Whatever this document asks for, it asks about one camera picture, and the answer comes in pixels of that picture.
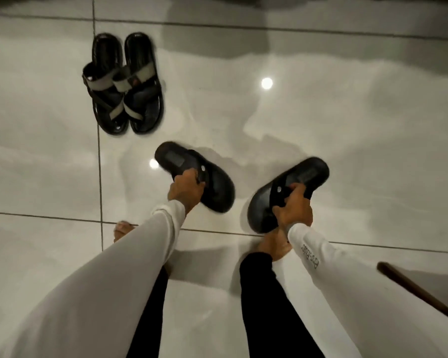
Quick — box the person's right hand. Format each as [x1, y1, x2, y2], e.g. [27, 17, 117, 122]
[272, 182, 313, 233]

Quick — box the person's left hand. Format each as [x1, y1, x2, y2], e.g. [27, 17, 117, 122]
[168, 169, 206, 216]

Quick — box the plain black slipper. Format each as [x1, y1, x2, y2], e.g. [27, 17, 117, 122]
[247, 157, 330, 234]
[154, 141, 235, 214]

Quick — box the person's left forearm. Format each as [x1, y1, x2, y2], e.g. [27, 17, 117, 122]
[0, 200, 186, 358]

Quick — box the person's right forearm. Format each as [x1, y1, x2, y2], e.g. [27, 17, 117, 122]
[287, 223, 448, 358]

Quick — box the person's right foot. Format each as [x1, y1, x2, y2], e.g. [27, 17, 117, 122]
[257, 228, 293, 262]

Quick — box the person's foot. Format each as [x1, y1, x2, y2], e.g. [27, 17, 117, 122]
[257, 228, 293, 262]
[113, 221, 139, 244]

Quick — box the person's left foot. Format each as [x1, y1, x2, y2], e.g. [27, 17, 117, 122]
[113, 221, 139, 244]

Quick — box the person's right leg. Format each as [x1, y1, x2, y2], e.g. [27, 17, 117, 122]
[239, 252, 326, 358]

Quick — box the person's leg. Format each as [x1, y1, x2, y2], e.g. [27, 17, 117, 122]
[125, 266, 169, 358]
[239, 252, 326, 358]

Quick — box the person's left leg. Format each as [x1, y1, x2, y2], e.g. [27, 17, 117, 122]
[125, 266, 169, 358]

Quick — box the dark wooden furniture edge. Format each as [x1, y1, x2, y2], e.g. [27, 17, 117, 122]
[377, 262, 448, 323]

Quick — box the black sandal with grey straps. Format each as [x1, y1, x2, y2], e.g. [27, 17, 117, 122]
[82, 33, 130, 136]
[113, 32, 164, 135]

